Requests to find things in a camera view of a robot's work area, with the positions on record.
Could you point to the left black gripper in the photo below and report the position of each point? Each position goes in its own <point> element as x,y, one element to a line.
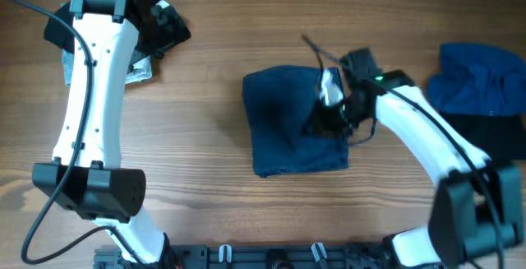
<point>172,30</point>

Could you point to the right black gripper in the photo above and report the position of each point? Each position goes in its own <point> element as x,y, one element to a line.
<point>319,124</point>

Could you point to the dark blue shorts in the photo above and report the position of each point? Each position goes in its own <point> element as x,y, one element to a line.
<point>278,102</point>

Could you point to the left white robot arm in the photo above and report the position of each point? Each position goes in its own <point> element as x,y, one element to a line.
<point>107,38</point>

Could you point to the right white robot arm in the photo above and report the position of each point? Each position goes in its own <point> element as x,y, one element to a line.
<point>477,209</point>

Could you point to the white grey folded garment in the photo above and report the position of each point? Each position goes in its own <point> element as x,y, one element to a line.
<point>138,71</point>

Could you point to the black folded garment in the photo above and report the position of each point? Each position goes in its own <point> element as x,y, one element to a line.
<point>56,34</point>

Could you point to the blue crumpled garment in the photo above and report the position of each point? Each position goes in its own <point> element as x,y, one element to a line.
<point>478,79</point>

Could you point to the black garment with print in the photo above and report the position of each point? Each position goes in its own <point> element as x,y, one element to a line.
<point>501,137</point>

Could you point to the black mounting rail base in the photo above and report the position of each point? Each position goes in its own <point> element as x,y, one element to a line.
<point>317,255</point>

